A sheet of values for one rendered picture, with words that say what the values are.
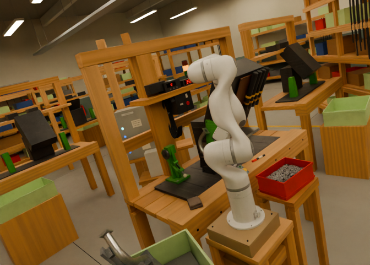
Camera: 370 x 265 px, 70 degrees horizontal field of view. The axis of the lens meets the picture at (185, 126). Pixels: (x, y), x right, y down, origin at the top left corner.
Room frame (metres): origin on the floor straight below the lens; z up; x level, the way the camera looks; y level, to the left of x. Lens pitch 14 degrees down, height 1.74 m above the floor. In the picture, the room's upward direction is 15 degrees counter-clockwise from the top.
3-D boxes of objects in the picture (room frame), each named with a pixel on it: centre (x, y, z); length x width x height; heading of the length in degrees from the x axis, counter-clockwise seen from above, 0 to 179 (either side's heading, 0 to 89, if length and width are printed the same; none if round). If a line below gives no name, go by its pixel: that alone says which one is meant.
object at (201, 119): (2.18, -0.22, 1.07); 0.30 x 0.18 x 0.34; 128
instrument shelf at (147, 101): (2.21, -0.06, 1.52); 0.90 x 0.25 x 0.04; 128
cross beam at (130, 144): (2.30, 0.00, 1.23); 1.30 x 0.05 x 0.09; 128
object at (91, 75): (2.24, -0.04, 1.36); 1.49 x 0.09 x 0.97; 128
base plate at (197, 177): (2.01, -0.22, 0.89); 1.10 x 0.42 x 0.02; 128
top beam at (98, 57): (2.24, -0.04, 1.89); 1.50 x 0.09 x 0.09; 128
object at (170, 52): (8.01, -0.80, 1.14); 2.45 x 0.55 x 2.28; 132
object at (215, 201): (1.79, -0.40, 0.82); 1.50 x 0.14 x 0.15; 128
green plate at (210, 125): (1.91, -0.20, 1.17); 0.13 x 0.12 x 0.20; 128
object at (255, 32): (9.98, -4.47, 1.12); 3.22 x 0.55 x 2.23; 42
